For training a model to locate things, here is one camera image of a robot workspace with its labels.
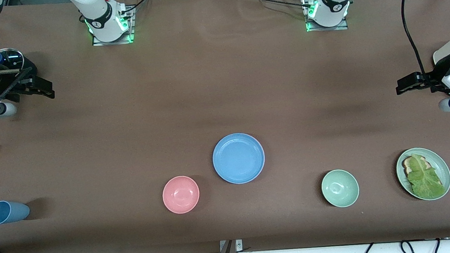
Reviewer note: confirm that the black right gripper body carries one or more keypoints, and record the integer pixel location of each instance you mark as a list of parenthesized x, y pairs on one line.
[(6, 85)]

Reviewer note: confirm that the blue plate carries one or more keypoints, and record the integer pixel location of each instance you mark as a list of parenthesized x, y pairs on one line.
[(238, 158)]

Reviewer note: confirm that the black pot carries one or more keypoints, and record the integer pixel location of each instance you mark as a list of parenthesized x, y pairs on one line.
[(28, 64)]

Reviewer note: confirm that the glass lid with blue knob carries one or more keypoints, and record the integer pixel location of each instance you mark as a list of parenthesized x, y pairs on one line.
[(11, 58)]

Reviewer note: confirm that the toasted bread slice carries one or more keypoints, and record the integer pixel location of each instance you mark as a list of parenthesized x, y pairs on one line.
[(407, 163)]

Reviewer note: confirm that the green plate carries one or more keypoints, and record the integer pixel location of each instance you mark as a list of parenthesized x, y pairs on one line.
[(442, 166)]

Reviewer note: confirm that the green lettuce leaf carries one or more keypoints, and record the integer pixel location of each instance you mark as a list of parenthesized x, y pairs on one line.
[(425, 178)]

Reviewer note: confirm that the blue cup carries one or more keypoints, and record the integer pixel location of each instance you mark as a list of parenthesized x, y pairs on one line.
[(10, 212)]

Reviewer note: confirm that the green bowl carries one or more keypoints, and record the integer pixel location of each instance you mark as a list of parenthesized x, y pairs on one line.
[(340, 188)]

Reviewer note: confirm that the pink bowl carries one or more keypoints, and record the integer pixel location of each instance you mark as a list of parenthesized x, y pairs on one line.
[(181, 194)]

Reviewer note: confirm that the metal table bracket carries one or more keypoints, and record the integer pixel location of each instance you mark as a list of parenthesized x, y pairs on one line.
[(238, 244)]

